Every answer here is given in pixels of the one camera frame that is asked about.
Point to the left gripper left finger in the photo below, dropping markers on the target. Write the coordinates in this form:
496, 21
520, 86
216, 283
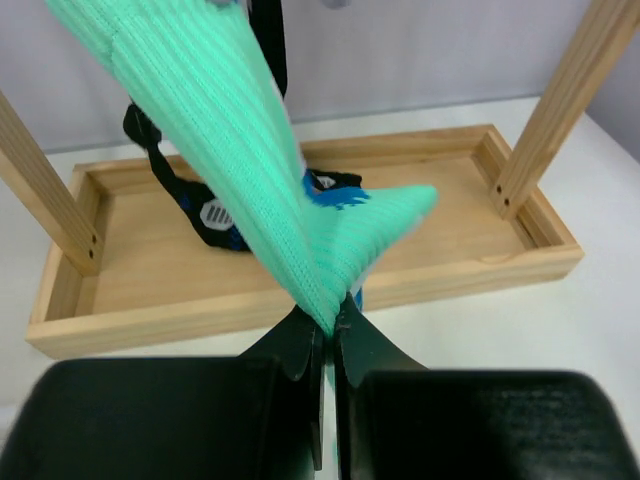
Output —
257, 415

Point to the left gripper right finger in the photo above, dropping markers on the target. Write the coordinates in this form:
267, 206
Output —
397, 419

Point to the black sock with grey patch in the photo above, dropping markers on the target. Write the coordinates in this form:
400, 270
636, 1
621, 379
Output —
209, 218

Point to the green sock back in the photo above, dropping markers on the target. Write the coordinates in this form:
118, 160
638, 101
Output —
196, 69

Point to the wooden hanger rack stand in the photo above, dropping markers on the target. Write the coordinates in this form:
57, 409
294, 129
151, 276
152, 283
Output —
123, 270

